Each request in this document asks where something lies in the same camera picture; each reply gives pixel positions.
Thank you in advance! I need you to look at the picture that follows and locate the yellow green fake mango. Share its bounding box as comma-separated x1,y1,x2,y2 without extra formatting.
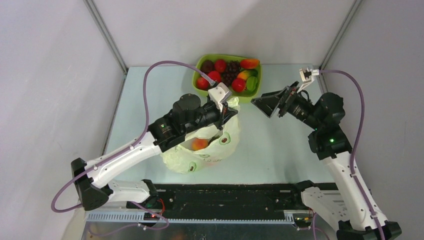
237,69,258,81

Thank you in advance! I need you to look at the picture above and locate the fake grape bunch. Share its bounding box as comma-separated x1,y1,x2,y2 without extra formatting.
221,60,241,87

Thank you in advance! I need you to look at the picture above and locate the dark red fake plum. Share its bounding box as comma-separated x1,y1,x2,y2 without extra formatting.
200,59,215,74

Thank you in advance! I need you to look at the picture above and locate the red fake fruit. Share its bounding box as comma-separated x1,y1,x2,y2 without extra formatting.
231,78,247,93
207,70,222,83
214,59,227,73

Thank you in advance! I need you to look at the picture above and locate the pale green plastic bag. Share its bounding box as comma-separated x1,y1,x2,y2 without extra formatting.
160,115,241,174

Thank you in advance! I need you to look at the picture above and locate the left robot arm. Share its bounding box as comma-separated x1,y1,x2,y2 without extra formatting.
70,94,240,211

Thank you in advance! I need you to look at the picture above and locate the green plastic fruit bowl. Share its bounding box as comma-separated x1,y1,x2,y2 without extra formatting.
196,53,262,103

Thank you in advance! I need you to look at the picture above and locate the fake strawberry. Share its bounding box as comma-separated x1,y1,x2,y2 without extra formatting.
195,77,211,91

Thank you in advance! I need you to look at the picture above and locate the red fake fruit middle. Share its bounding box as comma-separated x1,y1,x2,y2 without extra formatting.
207,70,222,83

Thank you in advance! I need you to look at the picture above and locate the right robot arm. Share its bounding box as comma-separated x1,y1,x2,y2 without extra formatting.
251,84,402,240

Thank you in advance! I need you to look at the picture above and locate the fake peach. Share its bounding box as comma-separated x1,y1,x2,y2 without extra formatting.
191,137,209,151

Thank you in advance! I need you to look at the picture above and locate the orange red fake mango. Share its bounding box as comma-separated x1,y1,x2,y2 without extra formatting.
240,58,260,70

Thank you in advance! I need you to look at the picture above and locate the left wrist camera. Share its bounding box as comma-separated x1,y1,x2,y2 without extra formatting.
207,82,232,113

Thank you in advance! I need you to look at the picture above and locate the green fake starfruit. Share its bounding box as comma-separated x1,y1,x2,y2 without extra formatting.
245,76,258,93

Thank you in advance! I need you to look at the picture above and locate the red fake fruit lower right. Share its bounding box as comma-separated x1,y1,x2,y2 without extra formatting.
231,78,247,93

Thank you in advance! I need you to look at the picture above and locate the red fake fruit top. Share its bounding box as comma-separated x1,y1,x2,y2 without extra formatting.
214,59,227,73

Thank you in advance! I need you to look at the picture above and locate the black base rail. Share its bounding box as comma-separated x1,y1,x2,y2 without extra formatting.
141,183,309,221

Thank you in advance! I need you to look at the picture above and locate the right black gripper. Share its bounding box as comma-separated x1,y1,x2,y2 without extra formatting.
250,81,322,130

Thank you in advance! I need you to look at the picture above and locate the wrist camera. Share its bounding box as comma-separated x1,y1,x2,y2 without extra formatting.
297,67,320,93
207,82,232,113

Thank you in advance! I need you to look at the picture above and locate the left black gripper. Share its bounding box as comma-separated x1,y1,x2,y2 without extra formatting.
182,100,238,135

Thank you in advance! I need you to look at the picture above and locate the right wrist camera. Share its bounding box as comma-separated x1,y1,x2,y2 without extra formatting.
297,67,320,93

